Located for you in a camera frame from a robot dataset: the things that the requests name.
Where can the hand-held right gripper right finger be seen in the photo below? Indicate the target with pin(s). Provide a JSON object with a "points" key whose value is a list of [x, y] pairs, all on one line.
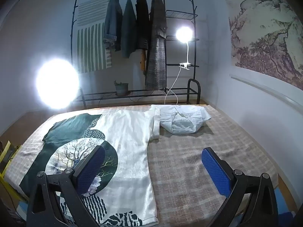
{"points": [[216, 170]]}

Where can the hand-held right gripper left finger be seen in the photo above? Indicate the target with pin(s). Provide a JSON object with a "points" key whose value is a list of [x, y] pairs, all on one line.
{"points": [[91, 170]]}

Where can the white green printed t-shirt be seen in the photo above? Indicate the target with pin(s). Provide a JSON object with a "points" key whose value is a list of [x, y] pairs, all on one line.
{"points": [[127, 146]]}

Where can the black metal clothes rack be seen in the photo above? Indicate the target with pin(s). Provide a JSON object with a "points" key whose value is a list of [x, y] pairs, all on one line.
{"points": [[194, 79]]}

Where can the plaid blanket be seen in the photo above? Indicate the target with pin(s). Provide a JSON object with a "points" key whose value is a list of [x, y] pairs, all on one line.
{"points": [[189, 170]]}

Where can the white garment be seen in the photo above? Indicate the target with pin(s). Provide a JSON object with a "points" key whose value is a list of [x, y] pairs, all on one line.
{"points": [[184, 120]]}

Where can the yellow strip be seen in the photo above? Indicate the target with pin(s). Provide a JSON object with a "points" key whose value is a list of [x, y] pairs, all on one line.
{"points": [[11, 189]]}

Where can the potted plant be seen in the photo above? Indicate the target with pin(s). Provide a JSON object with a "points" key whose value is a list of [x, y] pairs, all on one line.
{"points": [[122, 89]]}

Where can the orange scarf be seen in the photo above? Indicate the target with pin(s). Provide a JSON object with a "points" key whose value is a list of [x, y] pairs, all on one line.
{"points": [[143, 62]]}

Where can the grey plaid coat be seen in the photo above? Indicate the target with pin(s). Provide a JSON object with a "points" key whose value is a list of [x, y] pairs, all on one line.
{"points": [[156, 59]]}

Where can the white clip lamp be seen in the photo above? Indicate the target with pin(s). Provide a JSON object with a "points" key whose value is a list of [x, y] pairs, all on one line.
{"points": [[184, 35]]}

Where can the teal coat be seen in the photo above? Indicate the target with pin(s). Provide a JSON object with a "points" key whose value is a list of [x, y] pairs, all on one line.
{"points": [[129, 28]]}

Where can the denim jacket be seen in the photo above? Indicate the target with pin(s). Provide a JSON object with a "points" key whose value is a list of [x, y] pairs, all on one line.
{"points": [[113, 21]]}

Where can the black coat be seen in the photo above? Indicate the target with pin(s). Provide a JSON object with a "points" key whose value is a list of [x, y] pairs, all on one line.
{"points": [[143, 21]]}

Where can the white wall rail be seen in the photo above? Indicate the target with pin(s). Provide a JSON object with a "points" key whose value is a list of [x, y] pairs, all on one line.
{"points": [[260, 85]]}

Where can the green striped wall hanging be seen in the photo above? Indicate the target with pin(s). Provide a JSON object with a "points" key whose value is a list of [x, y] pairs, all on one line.
{"points": [[90, 49]]}

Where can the landscape wall poster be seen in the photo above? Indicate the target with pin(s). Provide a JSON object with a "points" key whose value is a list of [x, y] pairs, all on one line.
{"points": [[265, 40]]}

